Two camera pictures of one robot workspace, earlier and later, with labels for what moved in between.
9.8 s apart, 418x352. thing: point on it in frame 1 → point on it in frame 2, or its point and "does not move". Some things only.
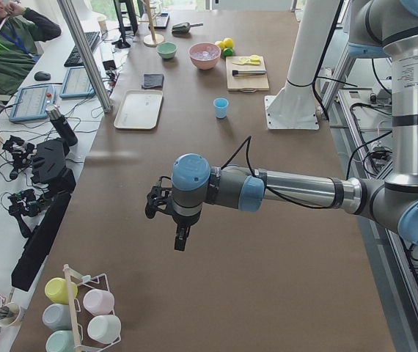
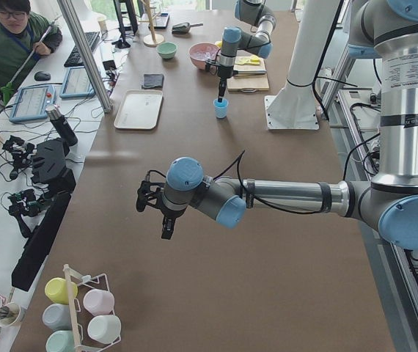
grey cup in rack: (57, 316) does not move
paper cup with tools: (7, 314) does not move
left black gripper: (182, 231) → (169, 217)
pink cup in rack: (99, 302) does not move
